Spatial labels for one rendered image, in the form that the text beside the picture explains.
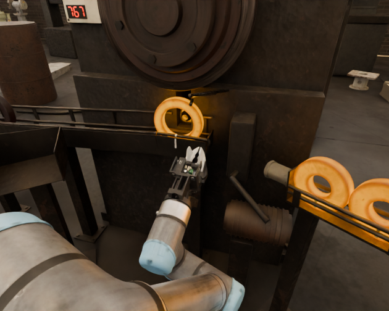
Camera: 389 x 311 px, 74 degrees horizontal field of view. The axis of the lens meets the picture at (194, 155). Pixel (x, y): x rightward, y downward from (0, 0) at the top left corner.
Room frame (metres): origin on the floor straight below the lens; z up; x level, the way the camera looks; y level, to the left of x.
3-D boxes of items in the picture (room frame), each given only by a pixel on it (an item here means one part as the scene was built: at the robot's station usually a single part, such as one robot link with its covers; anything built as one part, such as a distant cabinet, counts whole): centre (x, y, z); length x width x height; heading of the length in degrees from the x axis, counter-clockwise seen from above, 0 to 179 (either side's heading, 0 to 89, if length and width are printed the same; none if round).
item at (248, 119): (0.81, -0.17, 0.68); 0.11 x 0.08 x 0.24; 164
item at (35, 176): (0.76, 0.61, 0.36); 0.26 x 0.20 x 0.72; 109
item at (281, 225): (0.64, -0.22, 0.27); 0.22 x 0.13 x 0.53; 74
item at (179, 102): (0.87, 0.06, 0.75); 0.18 x 0.03 x 0.18; 75
